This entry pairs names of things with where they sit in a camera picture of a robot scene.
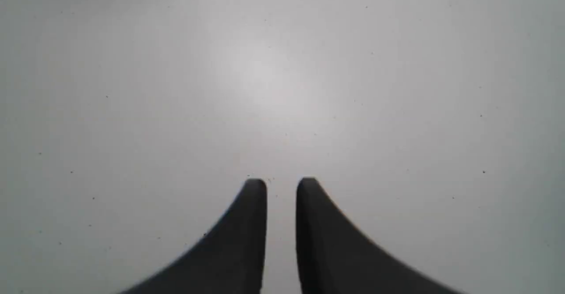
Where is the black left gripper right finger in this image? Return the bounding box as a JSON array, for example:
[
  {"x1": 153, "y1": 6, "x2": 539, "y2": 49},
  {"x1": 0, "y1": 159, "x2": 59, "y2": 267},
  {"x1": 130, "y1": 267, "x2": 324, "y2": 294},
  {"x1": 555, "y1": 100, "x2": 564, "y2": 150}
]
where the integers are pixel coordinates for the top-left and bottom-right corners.
[{"x1": 295, "y1": 177, "x2": 456, "y2": 294}]

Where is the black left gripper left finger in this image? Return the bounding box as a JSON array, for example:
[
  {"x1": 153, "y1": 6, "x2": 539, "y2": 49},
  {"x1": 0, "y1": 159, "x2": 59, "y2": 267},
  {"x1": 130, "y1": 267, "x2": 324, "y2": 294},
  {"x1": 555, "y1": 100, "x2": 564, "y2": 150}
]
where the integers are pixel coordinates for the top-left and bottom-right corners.
[{"x1": 126, "y1": 179, "x2": 267, "y2": 294}]

